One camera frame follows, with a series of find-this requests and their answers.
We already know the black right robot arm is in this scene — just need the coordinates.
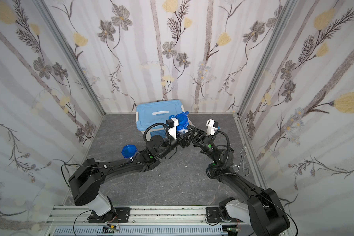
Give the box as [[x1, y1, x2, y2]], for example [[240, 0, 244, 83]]
[[187, 125, 291, 236]]

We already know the blue lidded clear jar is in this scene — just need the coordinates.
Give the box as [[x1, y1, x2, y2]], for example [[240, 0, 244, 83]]
[[175, 111, 190, 134], [121, 145, 138, 158]]

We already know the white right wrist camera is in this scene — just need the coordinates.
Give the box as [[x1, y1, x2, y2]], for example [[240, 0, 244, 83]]
[[206, 119, 220, 135]]

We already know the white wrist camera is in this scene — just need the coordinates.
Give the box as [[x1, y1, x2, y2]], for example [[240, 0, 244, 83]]
[[206, 119, 220, 135], [166, 118, 179, 140]]

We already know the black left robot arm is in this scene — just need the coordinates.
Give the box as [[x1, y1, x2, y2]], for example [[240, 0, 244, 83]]
[[68, 123, 191, 220]]

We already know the blue lidded white storage box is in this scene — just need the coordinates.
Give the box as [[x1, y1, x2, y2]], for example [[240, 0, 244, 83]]
[[136, 100, 185, 134]]

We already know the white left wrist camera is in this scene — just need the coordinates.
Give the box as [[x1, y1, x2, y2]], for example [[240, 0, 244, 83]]
[[166, 118, 179, 140]]

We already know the white slotted cable duct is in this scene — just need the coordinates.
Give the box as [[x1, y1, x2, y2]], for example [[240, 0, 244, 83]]
[[51, 225, 228, 236]]

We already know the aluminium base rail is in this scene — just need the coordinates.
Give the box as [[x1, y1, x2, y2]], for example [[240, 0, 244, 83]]
[[44, 205, 290, 236]]

